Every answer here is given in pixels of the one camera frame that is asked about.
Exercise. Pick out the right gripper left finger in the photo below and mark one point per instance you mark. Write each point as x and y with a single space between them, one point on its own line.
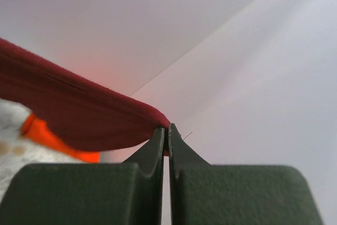
76 193

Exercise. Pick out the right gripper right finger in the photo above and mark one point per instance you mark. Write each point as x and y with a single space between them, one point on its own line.
202 193

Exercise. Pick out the maroon t shirt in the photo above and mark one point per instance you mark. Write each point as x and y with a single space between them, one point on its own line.
83 114

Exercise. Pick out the folded orange t shirt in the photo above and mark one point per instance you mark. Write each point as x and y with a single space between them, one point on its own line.
37 130

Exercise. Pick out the floral table mat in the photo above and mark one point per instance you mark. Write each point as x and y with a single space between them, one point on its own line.
18 151

